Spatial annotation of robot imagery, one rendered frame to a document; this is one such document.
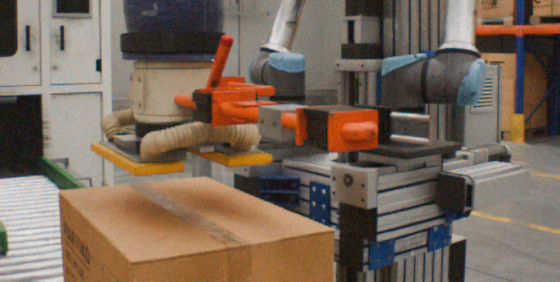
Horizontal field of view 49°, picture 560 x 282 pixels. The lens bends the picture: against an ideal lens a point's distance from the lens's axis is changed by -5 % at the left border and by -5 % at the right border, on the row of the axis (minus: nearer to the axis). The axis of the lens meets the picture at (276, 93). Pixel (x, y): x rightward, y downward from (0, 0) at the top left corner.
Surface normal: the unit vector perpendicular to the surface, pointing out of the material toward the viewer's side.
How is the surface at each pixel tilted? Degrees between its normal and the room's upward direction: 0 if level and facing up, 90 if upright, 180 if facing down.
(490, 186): 90
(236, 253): 90
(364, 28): 90
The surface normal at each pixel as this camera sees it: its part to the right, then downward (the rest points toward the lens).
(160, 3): -0.11, -0.19
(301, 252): 0.51, 0.06
